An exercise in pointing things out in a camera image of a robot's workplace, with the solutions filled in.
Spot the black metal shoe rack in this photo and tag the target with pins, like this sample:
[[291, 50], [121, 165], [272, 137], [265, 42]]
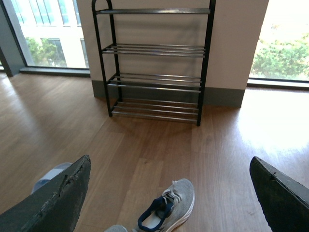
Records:
[[154, 60]]

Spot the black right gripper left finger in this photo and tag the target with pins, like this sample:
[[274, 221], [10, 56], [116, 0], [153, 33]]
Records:
[[55, 207]]

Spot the dark window frame right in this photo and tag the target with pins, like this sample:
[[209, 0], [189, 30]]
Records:
[[277, 84]]

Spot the grey sneaker navy lining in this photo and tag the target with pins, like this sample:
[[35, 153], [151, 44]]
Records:
[[170, 210]]

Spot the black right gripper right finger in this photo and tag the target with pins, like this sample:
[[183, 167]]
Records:
[[284, 201]]

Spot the dark window frame left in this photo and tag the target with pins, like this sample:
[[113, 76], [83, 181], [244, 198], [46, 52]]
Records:
[[12, 57]]

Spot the dark window frame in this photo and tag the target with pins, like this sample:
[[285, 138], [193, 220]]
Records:
[[12, 57], [277, 84]]

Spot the white slide sandal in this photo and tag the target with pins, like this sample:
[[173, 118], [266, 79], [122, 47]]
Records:
[[50, 175]]

